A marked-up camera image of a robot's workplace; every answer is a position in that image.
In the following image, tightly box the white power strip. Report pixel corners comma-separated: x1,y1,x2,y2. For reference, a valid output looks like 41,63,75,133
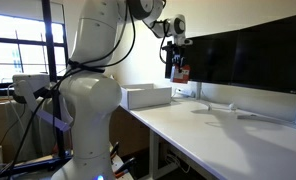
175,88,195,98

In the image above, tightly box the white table leg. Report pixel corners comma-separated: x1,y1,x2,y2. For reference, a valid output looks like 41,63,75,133
148,130,178,180

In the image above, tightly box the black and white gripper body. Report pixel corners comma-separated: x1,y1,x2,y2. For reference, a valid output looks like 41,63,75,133
163,39,192,66

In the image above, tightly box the white camera on stand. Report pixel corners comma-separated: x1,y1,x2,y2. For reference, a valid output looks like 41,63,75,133
12,74,70,131

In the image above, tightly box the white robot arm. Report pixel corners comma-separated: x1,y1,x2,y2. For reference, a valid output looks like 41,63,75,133
51,0,190,180

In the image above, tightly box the small red box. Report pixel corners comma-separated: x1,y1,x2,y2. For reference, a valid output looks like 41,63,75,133
170,65,190,84

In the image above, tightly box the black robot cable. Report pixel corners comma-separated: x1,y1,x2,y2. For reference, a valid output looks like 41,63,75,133
0,0,172,180

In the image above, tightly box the right black monitor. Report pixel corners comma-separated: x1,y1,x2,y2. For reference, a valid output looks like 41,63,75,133
231,15,296,94

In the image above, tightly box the white open box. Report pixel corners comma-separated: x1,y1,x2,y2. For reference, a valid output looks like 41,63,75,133
120,84,172,110

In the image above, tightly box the left black monitor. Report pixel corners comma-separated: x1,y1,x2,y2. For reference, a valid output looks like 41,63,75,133
164,30,240,86

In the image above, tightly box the cardboard box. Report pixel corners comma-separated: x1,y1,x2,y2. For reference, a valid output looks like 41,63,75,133
0,102,23,162

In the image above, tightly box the black window frame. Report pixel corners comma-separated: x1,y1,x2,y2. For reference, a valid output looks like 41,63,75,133
0,0,68,88

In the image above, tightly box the black monitor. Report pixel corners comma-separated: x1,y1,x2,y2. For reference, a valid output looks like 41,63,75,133
231,15,296,94
164,30,240,86

